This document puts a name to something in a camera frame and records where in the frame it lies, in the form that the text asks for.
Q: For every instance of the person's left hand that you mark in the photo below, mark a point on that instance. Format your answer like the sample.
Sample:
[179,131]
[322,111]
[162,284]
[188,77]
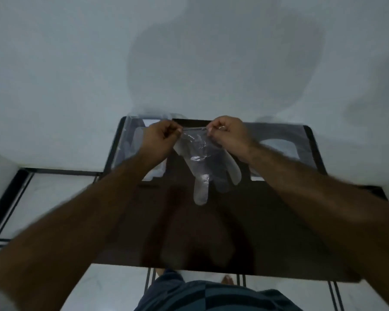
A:
[154,142]

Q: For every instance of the person's right hand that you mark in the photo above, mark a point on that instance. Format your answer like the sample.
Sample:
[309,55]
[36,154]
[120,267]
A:
[231,135]

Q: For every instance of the person's left fingers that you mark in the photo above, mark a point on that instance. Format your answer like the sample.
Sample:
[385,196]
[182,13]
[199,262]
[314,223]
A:
[172,131]

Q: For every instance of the person's right fingers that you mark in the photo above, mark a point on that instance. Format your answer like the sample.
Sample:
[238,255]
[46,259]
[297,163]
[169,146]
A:
[216,128]

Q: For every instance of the clear plastic disposable glove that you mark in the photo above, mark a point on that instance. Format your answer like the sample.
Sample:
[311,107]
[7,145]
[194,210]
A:
[202,165]

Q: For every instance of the person's left forearm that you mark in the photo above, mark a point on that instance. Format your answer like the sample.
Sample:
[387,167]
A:
[71,236]

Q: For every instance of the person's right forearm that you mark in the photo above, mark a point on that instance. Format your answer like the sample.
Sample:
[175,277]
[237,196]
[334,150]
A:
[327,210]

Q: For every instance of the clear plastic glove pack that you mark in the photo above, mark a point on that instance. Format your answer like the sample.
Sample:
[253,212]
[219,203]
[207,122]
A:
[288,142]
[129,142]

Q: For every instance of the person's left foot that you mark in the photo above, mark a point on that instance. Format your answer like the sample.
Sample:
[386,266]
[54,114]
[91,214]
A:
[160,272]

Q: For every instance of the person's foot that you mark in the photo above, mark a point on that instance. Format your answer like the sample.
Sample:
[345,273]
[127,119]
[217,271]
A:
[160,272]
[227,279]

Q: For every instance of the person's right foot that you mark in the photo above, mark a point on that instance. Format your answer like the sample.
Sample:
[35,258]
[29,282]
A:
[227,279]

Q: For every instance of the blue striped shorts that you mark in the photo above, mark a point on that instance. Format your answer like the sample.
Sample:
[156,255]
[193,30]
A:
[214,296]

